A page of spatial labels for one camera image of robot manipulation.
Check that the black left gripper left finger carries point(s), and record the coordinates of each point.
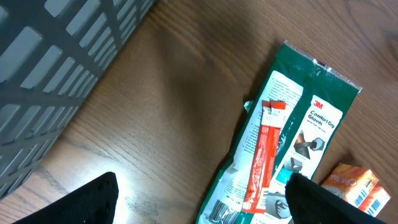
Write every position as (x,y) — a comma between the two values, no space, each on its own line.
(92,203)

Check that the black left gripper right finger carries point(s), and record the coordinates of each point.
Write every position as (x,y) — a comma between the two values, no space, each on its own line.
(311,204)

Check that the orange small box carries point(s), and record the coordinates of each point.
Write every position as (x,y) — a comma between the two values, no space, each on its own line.
(351,183)
(375,201)

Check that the red white snack stick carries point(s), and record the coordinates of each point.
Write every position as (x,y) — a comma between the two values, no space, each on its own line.
(273,114)

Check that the green white snack bag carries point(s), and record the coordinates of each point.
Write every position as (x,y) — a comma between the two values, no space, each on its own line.
(317,99)

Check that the light teal wipes packet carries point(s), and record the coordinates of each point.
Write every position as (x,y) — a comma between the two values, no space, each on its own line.
(247,105)

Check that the grey plastic basket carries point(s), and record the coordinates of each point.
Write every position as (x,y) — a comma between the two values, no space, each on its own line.
(52,55)

